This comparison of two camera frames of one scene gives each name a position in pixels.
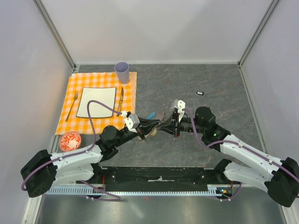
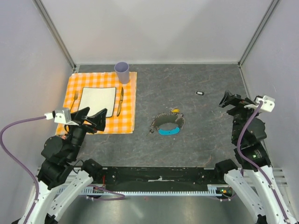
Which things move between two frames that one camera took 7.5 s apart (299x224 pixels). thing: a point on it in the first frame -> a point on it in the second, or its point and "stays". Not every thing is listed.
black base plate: (158, 179) stays
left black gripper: (146, 127) -> (98, 119)
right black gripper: (175, 130) -> (239, 103)
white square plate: (105, 95) stays
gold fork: (76, 94) stays
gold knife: (121, 101) stays
